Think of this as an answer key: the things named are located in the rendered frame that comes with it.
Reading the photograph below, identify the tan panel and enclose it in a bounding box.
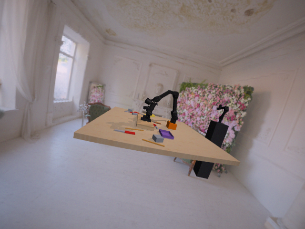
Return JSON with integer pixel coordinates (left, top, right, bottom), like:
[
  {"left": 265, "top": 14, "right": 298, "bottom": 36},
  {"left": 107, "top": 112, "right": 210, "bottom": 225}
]
[{"left": 136, "top": 114, "right": 154, "bottom": 131}]

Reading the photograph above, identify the purple square tray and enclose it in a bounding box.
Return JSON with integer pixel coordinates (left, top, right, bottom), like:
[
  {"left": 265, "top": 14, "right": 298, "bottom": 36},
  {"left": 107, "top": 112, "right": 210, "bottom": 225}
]
[{"left": 159, "top": 129, "right": 174, "bottom": 140}]

